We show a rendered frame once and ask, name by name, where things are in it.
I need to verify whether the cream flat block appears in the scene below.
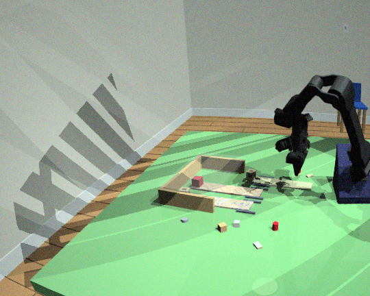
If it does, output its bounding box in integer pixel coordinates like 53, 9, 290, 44
253, 241, 263, 249

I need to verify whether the tan cube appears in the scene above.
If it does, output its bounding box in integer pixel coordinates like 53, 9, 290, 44
218, 222, 227, 233

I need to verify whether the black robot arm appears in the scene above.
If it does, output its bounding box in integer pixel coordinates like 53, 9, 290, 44
274, 74, 370, 182

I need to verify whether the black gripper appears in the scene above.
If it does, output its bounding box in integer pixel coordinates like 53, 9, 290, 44
286, 132, 310, 176

